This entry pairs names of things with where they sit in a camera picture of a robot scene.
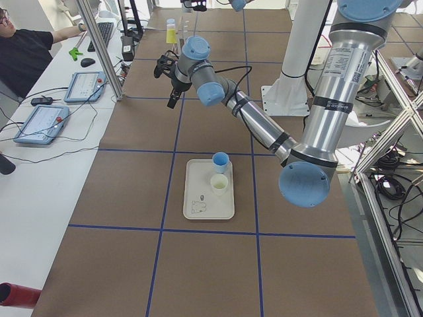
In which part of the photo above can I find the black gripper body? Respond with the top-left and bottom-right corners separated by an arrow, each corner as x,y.
153,55 -> 192,99
180,0 -> 208,11

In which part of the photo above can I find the light blue cup front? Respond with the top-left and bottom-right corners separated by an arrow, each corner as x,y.
167,18 -> 175,27

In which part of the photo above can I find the light blue cup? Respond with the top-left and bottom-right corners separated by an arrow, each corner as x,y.
167,18 -> 175,27
212,152 -> 230,174

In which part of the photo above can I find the cream white cup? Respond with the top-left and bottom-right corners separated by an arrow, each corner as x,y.
210,174 -> 229,196

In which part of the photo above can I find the dark box with label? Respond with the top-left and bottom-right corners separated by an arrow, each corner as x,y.
120,35 -> 135,61

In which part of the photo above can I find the black keyboard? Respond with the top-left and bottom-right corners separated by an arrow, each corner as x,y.
97,22 -> 114,48

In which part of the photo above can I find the black computer mouse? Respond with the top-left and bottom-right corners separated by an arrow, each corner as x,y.
80,57 -> 96,68

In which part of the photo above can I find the grey teach pendant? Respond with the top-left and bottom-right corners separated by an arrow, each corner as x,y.
63,71 -> 106,103
13,105 -> 70,145

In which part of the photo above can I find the green plastic part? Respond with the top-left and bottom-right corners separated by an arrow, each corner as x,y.
69,47 -> 83,61

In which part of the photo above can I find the cream plastic tray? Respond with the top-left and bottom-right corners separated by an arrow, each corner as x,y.
182,159 -> 235,220

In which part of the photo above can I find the black power adapter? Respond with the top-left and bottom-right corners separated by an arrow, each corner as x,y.
30,97 -> 54,106

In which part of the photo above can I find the person in black shirt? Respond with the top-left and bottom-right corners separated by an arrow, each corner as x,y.
1,9 -> 87,98

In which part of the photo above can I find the red thermos bottle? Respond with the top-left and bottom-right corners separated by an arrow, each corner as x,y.
1,283 -> 42,309

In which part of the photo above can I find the white wire cup rack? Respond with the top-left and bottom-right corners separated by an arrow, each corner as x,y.
176,16 -> 190,55

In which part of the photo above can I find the aluminium frame post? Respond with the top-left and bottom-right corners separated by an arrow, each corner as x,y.
76,0 -> 124,101

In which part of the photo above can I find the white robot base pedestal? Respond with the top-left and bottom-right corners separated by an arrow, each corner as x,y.
262,0 -> 332,117

